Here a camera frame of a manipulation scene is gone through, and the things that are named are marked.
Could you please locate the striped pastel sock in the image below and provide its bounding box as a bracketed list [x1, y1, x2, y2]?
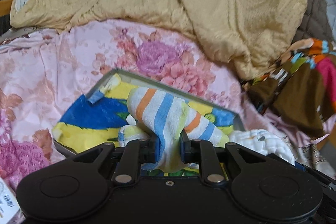
[118, 87, 229, 173]

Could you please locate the blue yellow cartoon towel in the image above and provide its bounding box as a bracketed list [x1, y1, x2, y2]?
[53, 73, 236, 157]

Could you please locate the white quilted cloth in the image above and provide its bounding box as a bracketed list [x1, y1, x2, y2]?
[229, 130, 295, 165]

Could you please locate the brown multicolour blanket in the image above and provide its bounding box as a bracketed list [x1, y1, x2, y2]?
[243, 38, 335, 139]

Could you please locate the pink floral bedsheet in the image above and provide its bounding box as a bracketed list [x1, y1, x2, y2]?
[1, 20, 335, 191]

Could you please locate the white paper box corner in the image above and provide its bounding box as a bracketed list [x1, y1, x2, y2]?
[0, 178, 19, 224]

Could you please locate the brown quilted jacket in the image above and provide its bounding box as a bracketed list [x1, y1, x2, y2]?
[291, 0, 334, 44]

